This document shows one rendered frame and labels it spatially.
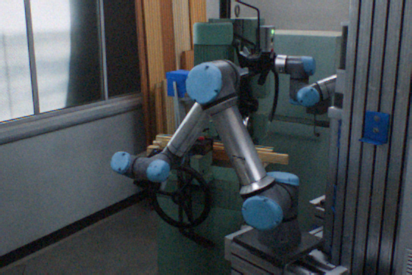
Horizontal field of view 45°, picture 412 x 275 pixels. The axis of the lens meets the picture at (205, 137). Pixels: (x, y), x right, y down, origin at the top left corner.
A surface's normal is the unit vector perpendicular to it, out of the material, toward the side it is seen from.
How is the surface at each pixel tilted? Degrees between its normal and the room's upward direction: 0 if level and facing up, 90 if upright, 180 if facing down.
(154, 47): 87
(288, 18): 90
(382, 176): 90
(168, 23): 87
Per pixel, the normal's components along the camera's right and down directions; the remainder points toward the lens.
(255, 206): -0.39, 0.35
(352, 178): -0.75, 0.18
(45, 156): 0.84, 0.15
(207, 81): -0.50, 0.11
